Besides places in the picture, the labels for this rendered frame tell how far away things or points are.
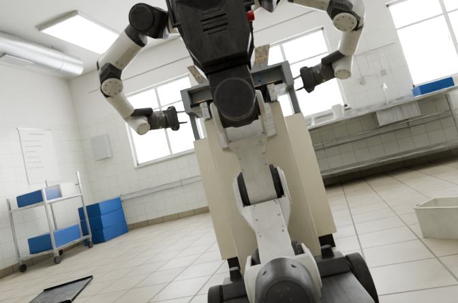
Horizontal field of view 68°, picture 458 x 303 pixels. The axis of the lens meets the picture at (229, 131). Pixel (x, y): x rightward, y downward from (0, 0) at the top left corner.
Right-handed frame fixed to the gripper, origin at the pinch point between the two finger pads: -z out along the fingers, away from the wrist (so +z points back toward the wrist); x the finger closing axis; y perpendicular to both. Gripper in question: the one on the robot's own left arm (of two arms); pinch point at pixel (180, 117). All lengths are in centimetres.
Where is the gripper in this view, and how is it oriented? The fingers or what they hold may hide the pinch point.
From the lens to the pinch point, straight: 166.3
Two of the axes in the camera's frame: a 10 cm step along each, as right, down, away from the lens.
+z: -7.5, 1.2, -6.5
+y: -6.2, 2.4, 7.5
